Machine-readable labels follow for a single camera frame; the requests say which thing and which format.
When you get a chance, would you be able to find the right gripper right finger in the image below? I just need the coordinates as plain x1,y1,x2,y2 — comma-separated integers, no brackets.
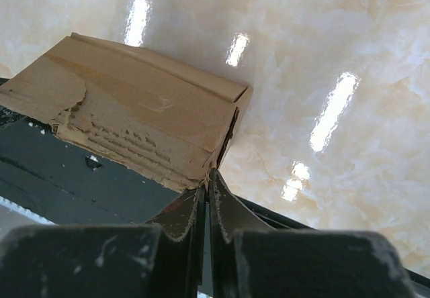
208,169,279,297

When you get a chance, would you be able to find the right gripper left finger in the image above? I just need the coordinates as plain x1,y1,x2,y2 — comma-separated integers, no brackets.
148,188,206,297

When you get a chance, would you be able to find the brown cardboard box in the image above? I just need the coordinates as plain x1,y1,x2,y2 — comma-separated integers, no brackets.
1,33,253,192

